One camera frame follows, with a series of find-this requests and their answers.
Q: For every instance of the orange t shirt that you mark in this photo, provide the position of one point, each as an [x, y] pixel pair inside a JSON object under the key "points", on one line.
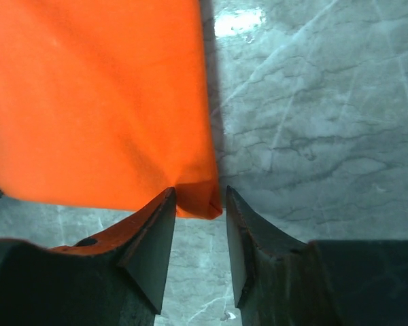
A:
{"points": [[104, 104]]}

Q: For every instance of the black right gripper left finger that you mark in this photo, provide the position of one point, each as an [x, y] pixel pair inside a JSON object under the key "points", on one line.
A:
{"points": [[114, 277]]}

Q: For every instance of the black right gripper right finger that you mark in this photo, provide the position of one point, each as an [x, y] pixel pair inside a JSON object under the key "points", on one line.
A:
{"points": [[279, 280]]}

